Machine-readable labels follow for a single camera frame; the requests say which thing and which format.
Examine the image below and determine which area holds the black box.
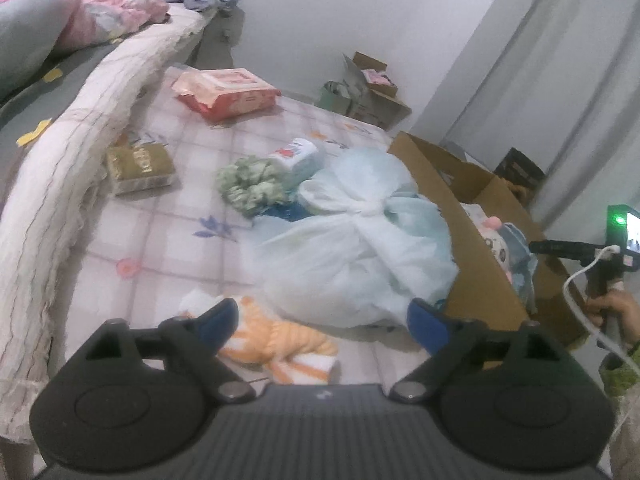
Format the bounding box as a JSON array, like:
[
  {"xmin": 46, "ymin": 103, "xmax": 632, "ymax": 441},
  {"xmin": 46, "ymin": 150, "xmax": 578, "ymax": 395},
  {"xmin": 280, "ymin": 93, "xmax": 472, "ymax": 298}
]
[{"xmin": 495, "ymin": 147, "xmax": 546, "ymax": 194}]

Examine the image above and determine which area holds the checked mattress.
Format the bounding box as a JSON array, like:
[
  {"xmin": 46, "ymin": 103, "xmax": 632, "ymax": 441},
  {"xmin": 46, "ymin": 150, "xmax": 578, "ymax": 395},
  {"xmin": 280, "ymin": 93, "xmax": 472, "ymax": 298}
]
[{"xmin": 60, "ymin": 64, "xmax": 451, "ymax": 392}]

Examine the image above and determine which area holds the white plastic bag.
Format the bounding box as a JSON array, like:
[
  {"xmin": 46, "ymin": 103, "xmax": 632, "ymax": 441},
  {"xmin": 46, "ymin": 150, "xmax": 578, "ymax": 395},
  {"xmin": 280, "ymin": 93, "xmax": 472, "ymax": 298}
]
[{"xmin": 252, "ymin": 149, "xmax": 461, "ymax": 329}]

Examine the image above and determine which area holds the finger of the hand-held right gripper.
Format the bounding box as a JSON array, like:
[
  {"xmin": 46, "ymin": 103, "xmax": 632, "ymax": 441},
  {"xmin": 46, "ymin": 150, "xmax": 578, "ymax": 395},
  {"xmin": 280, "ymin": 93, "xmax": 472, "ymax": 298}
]
[{"xmin": 528, "ymin": 240, "xmax": 583, "ymax": 260}]

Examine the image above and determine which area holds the blue white plush doll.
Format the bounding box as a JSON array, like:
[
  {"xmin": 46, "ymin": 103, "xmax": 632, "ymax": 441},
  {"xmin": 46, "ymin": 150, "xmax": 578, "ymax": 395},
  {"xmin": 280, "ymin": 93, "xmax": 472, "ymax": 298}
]
[{"xmin": 470, "ymin": 215, "xmax": 539, "ymax": 307}]

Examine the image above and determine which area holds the small white tissue pack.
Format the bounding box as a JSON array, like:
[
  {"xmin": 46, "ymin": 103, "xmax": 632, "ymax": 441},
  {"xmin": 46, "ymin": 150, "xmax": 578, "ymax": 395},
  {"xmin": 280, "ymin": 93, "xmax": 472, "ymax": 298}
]
[{"xmin": 267, "ymin": 137, "xmax": 324, "ymax": 186}]

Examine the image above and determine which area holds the large brown cardboard box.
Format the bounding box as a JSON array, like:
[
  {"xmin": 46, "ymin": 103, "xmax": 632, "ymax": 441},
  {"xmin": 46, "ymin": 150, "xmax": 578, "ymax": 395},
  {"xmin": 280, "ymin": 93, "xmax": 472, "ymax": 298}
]
[{"xmin": 387, "ymin": 131, "xmax": 589, "ymax": 347}]

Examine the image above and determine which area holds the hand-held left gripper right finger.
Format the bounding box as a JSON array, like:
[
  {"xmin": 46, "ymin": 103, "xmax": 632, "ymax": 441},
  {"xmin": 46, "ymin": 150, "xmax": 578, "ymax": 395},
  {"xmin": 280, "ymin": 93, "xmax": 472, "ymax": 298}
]
[{"xmin": 389, "ymin": 298, "xmax": 561, "ymax": 403}]

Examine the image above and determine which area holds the dark blue cloth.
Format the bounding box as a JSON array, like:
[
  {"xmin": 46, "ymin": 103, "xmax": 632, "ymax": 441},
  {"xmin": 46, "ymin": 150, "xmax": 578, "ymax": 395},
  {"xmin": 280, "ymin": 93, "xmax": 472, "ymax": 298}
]
[{"xmin": 257, "ymin": 202, "xmax": 304, "ymax": 224}]

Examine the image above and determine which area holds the grey pillow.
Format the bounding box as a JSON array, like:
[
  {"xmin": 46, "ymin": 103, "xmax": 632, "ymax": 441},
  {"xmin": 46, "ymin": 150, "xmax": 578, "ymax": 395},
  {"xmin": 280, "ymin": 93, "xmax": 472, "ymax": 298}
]
[{"xmin": 0, "ymin": 0, "xmax": 81, "ymax": 102}]

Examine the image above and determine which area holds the green floral cloth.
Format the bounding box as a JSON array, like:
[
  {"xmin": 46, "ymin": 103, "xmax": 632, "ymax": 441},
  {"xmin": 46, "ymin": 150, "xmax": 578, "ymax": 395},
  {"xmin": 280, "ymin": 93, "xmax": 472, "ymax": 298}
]
[{"xmin": 216, "ymin": 156, "xmax": 291, "ymax": 219}]

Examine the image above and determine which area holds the olive green tissue pack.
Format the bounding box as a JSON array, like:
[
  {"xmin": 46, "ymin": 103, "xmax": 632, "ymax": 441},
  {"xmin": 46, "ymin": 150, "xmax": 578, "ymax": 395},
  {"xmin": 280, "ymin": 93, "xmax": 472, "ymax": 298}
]
[{"xmin": 105, "ymin": 142, "xmax": 177, "ymax": 197}]

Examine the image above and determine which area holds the pink quilt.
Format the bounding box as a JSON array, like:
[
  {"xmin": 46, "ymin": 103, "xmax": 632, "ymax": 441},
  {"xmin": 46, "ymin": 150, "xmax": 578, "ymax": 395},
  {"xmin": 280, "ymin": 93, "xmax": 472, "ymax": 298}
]
[{"xmin": 0, "ymin": 0, "xmax": 171, "ymax": 54}]

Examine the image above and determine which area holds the person's right hand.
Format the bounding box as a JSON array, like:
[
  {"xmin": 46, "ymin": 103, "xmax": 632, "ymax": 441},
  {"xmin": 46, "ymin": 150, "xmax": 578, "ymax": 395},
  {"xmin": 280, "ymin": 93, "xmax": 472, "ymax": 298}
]
[{"xmin": 584, "ymin": 289, "xmax": 640, "ymax": 349}]

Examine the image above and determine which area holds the grey bed sheet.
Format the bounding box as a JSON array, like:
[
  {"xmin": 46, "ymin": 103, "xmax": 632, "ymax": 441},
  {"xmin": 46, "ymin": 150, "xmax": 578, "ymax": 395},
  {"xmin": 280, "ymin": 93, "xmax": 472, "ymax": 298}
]
[{"xmin": 0, "ymin": 35, "xmax": 132, "ymax": 201}]

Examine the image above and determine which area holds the grey curtain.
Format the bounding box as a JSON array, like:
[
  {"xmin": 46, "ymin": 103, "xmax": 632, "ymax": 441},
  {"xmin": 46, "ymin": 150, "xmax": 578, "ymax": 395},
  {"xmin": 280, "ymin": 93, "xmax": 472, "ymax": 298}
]
[{"xmin": 440, "ymin": 0, "xmax": 640, "ymax": 242}]

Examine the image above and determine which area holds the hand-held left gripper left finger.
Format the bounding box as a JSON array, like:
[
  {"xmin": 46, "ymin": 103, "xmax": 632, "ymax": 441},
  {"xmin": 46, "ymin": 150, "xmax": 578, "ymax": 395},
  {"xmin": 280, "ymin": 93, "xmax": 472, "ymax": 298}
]
[{"xmin": 85, "ymin": 297, "xmax": 258, "ymax": 403}]

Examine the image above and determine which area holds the orange wet wipes pack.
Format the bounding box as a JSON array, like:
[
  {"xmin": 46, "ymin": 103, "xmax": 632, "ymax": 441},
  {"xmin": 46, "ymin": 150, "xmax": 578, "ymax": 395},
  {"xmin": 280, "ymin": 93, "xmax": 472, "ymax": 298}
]
[{"xmin": 171, "ymin": 67, "xmax": 282, "ymax": 122}]

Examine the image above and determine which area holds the orange striped plush toy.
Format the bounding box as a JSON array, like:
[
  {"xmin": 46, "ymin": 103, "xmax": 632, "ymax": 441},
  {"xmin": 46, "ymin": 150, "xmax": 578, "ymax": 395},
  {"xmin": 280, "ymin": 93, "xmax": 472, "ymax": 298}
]
[{"xmin": 180, "ymin": 292, "xmax": 341, "ymax": 386}]

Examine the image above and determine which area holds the green bag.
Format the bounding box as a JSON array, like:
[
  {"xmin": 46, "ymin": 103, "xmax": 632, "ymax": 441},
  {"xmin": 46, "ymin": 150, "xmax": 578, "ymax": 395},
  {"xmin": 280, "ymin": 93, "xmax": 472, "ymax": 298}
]
[{"xmin": 320, "ymin": 80, "xmax": 369, "ymax": 119}]

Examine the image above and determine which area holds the open cardboard box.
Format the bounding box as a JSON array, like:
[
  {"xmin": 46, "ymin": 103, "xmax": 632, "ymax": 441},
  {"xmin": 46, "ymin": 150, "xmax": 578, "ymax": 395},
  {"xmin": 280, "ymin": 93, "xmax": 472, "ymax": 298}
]
[{"xmin": 342, "ymin": 51, "xmax": 401, "ymax": 99}]

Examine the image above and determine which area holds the white charging cable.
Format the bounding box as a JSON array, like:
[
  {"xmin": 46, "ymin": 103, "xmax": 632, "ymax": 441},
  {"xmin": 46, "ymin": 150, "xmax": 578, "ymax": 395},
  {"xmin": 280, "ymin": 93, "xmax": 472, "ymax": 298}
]
[{"xmin": 562, "ymin": 244, "xmax": 640, "ymax": 377}]

